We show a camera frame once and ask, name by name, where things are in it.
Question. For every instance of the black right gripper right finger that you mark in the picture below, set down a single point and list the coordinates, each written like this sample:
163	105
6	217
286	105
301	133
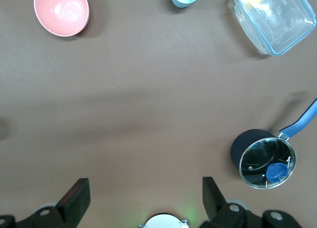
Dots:
223	215

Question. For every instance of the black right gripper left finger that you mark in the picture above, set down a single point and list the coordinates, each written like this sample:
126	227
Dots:
71	208

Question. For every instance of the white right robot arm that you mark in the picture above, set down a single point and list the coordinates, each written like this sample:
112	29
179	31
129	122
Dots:
163	223

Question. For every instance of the glass lid blue knob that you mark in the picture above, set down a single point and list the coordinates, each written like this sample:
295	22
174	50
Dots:
262	158

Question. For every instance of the brown table cover cloth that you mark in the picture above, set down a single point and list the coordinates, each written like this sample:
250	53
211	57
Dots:
148	102

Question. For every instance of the pink bowl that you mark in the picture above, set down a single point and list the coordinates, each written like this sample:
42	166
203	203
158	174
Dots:
62	13

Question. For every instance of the clear plastic food container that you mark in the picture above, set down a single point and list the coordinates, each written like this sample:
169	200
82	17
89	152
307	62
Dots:
277	27

